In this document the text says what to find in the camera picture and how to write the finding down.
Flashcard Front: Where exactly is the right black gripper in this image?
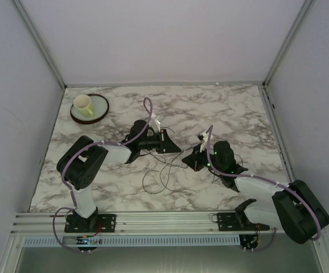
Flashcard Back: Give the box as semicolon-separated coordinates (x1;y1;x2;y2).
181;143;223;173

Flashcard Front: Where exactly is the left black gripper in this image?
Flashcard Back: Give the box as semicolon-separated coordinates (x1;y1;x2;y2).
139;129;182;154

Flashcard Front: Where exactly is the black thin wire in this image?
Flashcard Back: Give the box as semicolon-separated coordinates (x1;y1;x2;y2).
141;127;244;195

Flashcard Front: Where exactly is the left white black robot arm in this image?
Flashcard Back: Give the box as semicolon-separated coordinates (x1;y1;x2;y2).
56;120;181;230

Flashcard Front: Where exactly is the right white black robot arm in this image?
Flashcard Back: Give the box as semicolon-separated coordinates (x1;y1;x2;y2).
182;141;329;244

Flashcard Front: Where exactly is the white plate with dark rim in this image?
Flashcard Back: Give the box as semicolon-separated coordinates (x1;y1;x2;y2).
70;94;110;125

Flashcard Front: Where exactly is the yellow-green mug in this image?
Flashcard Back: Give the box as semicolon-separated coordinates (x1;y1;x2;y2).
73;95;94;117

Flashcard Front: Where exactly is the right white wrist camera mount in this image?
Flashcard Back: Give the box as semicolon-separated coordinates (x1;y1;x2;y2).
197;130;209;152

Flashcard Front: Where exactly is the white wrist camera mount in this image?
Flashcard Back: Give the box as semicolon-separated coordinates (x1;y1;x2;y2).
197;130;209;152
151;113;164;131

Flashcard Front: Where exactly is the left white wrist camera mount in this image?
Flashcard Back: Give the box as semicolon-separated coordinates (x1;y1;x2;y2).
151;113;164;131

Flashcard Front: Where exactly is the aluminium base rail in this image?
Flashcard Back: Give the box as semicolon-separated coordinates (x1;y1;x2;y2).
12;209;324;237

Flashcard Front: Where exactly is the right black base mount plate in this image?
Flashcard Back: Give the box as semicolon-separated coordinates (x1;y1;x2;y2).
215;212;270;231

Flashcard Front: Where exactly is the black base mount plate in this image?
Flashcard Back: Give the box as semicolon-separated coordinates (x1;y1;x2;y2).
64;213;116;233
215;212;270;231

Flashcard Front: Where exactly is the blue slotted cable duct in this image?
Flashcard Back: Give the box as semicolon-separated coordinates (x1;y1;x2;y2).
23;234;241;247

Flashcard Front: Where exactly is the right aluminium frame post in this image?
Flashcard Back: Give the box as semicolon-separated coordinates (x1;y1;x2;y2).
262;0;317;88

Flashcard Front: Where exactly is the aluminium frame post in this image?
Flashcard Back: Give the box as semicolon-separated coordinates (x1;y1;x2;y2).
262;0;317;88
12;0;66;89

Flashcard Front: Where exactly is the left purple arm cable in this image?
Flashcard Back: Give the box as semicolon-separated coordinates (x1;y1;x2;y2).
52;97;154;254

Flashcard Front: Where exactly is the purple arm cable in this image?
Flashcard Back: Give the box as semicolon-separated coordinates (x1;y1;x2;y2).
205;125;323;253
52;97;154;254

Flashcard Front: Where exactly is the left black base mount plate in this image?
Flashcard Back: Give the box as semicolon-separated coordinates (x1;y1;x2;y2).
64;213;116;233

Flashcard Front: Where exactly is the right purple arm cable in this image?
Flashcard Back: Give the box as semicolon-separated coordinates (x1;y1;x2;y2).
205;125;323;253

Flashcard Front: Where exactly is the left aluminium frame post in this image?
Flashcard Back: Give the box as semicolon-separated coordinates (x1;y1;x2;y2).
12;0;66;89

